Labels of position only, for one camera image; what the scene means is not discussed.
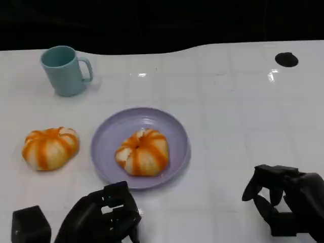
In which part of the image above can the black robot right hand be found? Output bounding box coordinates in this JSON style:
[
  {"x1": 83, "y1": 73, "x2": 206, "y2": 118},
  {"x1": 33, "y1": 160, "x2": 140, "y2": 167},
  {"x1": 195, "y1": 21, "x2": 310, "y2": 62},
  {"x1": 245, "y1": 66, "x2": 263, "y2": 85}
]
[{"x1": 241, "y1": 164, "x2": 324, "y2": 241}]

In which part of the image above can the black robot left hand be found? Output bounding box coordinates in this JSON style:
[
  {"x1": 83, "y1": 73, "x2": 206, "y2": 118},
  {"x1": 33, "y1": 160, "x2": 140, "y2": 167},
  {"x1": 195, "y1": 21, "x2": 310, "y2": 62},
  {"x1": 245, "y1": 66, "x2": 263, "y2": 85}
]
[{"x1": 53, "y1": 180, "x2": 142, "y2": 243}]

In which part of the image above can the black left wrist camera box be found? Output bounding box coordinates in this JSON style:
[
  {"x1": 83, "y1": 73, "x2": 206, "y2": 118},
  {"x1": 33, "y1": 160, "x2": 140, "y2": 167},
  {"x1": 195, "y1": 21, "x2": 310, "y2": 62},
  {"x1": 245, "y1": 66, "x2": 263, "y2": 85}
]
[{"x1": 11, "y1": 205, "x2": 52, "y2": 243}]

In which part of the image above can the orange white toy bread roll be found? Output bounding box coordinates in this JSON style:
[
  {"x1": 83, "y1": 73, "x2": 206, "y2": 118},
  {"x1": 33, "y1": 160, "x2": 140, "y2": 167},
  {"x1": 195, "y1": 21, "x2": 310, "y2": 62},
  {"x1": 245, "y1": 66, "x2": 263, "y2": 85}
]
[
  {"x1": 21, "y1": 127, "x2": 80, "y2": 172},
  {"x1": 115, "y1": 128, "x2": 170, "y2": 177}
]

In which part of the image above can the black round table grommet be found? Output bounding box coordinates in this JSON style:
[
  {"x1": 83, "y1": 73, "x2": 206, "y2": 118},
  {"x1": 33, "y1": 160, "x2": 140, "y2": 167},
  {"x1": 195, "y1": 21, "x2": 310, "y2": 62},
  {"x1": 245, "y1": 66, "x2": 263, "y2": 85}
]
[{"x1": 274, "y1": 52, "x2": 299, "y2": 68}]

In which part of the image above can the lilac plate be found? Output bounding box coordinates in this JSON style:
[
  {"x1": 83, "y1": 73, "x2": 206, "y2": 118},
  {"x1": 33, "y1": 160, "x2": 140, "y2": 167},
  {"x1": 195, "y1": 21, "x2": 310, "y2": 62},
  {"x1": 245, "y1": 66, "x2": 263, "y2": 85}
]
[{"x1": 90, "y1": 107, "x2": 191, "y2": 191}]

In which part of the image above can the pale green mug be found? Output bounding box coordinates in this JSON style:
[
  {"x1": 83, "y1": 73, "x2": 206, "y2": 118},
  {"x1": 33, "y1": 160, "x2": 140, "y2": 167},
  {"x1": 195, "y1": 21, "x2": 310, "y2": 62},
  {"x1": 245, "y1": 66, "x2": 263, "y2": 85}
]
[{"x1": 40, "y1": 45, "x2": 94, "y2": 97}]

